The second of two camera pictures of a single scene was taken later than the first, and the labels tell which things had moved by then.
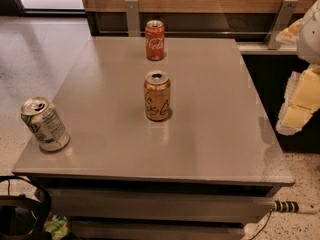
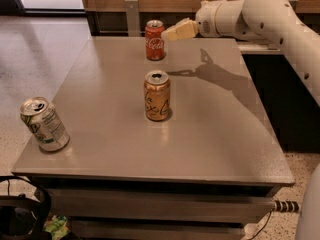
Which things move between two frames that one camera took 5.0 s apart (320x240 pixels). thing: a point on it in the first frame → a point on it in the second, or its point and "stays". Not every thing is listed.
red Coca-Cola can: x=155 y=40 stays
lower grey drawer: x=157 y=230 stays
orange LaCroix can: x=157 y=95 stays
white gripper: x=310 y=39 → x=205 y=22
